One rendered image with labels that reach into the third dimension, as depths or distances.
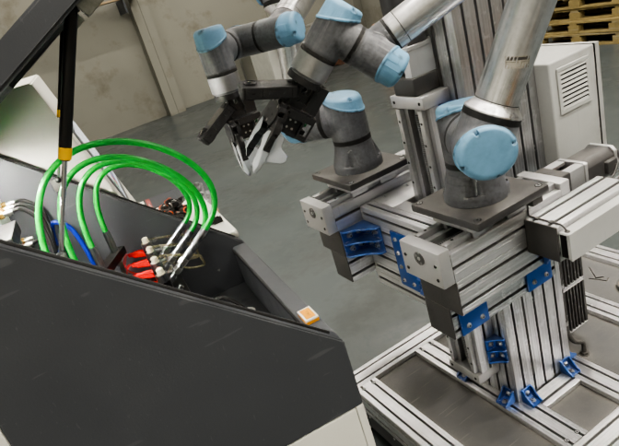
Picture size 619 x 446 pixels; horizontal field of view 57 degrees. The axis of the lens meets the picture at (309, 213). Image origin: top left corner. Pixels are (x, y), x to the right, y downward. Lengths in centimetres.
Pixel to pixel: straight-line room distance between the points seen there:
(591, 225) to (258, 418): 83
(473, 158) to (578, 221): 36
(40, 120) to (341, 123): 80
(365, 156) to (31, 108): 90
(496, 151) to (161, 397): 76
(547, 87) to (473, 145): 57
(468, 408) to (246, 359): 110
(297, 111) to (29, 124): 75
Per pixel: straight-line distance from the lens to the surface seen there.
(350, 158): 170
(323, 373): 115
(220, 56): 137
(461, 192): 132
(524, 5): 114
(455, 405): 204
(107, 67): 1089
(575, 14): 771
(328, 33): 109
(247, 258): 159
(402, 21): 123
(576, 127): 176
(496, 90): 115
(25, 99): 160
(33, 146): 161
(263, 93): 110
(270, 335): 107
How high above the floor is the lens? 160
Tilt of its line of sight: 22 degrees down
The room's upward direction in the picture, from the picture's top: 17 degrees counter-clockwise
